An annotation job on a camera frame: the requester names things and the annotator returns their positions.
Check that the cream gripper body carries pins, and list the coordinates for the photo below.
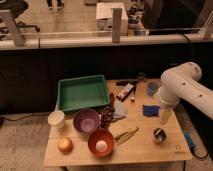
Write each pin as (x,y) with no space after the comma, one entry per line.
(164,115)

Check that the blue sponge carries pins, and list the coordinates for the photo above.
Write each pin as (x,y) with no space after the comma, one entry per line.
(150,111)

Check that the white fabric-covered robot arm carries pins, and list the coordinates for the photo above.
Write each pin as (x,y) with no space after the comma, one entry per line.
(182,82)

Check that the green plastic tray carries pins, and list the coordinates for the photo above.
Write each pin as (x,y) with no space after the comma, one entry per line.
(82,92)

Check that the small metal cup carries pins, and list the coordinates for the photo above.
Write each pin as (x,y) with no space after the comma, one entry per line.
(159,136)

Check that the blue object on floor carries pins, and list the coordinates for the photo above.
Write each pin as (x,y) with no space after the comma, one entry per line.
(189,141)

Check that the blue round lid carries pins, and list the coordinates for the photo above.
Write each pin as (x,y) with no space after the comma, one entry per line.
(152,88)

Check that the small spoon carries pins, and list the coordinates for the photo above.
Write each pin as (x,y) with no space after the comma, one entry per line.
(133,95)

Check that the wooden table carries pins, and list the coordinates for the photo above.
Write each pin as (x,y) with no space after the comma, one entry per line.
(140,148)

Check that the wooden tongs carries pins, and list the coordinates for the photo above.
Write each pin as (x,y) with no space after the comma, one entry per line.
(125,135)

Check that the grey cloth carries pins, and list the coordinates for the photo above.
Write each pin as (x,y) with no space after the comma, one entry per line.
(120,111)

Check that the black and white box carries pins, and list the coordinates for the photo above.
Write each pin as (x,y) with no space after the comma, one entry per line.
(124,92)

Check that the dark red patterned cloth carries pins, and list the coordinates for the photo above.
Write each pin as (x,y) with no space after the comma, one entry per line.
(107,114)

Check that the orange bowl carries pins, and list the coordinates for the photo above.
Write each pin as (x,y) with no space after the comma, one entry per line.
(101,134)

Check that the white egg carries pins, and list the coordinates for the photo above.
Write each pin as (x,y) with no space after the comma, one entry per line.
(101,146)

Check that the purple bowl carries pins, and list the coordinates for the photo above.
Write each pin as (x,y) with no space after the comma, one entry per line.
(86,121)

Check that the yellow onion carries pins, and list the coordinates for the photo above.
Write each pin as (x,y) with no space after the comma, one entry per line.
(65,145)

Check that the white cup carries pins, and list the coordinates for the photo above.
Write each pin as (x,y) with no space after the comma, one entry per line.
(56,119)

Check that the white cardboard box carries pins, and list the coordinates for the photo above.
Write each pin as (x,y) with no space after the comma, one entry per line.
(104,17)

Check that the black handled tool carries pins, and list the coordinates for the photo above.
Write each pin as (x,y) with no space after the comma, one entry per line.
(140,77)

